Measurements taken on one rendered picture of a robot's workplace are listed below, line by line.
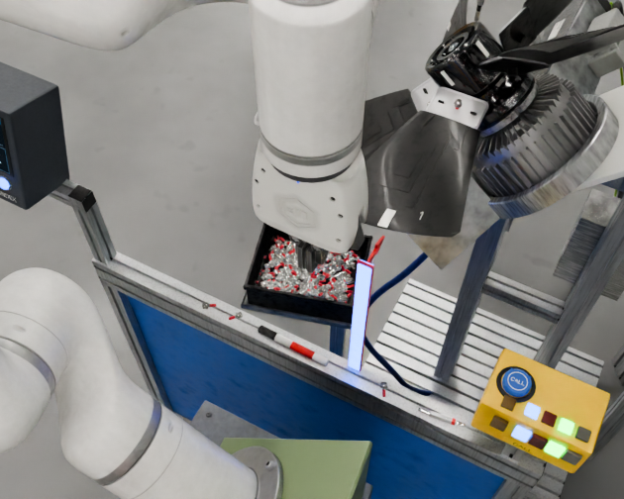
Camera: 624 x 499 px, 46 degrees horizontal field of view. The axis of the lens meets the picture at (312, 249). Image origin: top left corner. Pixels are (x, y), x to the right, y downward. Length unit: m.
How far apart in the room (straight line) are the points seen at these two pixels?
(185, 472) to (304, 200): 0.44
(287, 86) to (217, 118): 2.38
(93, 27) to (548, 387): 0.81
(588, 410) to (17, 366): 0.75
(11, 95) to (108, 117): 1.76
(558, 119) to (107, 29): 0.89
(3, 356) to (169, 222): 1.81
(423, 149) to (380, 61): 1.96
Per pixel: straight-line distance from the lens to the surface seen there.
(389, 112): 1.39
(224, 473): 0.98
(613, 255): 1.53
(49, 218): 2.72
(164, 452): 0.93
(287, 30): 0.49
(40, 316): 0.89
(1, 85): 1.28
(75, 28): 0.55
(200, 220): 2.59
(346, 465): 0.94
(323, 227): 0.65
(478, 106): 1.25
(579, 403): 1.12
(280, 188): 0.64
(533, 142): 1.27
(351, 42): 0.51
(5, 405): 0.83
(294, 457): 1.02
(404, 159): 1.17
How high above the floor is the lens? 2.04
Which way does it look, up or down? 55 degrees down
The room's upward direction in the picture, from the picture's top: straight up
